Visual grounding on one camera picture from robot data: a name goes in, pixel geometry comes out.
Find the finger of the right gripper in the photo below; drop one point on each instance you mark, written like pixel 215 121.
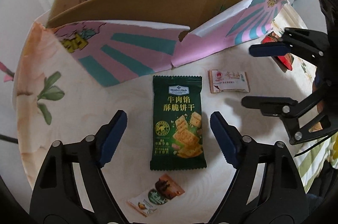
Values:
pixel 269 106
pixel 267 50

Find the striped green bedding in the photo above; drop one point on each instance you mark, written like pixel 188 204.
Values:
pixel 310 164

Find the brown green candy packet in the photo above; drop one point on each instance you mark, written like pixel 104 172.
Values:
pixel 164 190

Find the cardboard box with pink lining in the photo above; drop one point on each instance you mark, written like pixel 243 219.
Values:
pixel 119 40

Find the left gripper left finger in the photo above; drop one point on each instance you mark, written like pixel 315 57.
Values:
pixel 70 186

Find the pink handled mop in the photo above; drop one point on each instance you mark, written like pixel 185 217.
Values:
pixel 9 75

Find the red black snack packet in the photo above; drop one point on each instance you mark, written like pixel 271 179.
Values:
pixel 286 61

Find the large green cracker packet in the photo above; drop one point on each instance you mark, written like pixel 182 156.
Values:
pixel 177 124

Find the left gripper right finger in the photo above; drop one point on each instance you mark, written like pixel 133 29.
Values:
pixel 266 187

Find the white pink candy packet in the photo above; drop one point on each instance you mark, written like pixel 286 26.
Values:
pixel 225 81

